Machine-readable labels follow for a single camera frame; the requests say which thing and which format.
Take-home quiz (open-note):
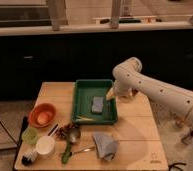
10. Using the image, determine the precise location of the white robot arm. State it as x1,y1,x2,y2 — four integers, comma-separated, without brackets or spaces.
106,57,193,171

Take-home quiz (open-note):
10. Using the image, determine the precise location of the blue-grey sponge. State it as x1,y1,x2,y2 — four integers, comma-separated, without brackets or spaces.
91,97,104,113

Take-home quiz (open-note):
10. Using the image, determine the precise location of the green plastic tray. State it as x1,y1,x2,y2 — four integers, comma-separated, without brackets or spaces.
71,79,118,125

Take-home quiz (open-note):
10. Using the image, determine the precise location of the dark red bowl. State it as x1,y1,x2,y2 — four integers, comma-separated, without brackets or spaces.
129,88,139,98

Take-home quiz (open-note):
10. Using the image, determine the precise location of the yellow stick in tray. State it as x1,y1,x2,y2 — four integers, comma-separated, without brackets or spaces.
76,116,94,121

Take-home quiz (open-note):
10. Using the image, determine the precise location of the grey folded cloth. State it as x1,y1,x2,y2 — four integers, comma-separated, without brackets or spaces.
92,132,118,162

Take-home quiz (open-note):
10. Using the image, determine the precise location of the brown pine cone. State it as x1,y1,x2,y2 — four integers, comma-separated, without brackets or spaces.
55,123,78,140

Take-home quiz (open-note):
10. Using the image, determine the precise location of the metal spoon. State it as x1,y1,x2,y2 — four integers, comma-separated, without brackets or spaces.
70,147,95,156

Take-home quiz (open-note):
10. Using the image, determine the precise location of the orange bowl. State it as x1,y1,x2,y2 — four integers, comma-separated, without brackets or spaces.
28,103,56,128

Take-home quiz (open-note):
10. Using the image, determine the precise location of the wooden table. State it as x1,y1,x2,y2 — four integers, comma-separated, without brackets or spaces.
14,82,168,171

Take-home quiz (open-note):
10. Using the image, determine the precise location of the white cup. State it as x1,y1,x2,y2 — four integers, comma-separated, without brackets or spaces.
35,136,55,158

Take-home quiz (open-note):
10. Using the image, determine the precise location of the light green cup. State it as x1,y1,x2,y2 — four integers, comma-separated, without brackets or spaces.
21,127,38,145

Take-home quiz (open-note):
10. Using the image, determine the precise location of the black white dish brush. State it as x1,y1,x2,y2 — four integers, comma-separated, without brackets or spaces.
21,149,38,166

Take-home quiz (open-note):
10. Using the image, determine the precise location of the green handled metal ladle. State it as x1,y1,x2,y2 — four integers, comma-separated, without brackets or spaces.
61,128,81,164

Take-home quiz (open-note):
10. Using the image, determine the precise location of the black handled utensil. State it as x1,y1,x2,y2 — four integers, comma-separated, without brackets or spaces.
47,124,58,136

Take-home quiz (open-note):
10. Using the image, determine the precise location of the black cable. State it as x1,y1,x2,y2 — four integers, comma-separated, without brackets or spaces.
168,161,188,171

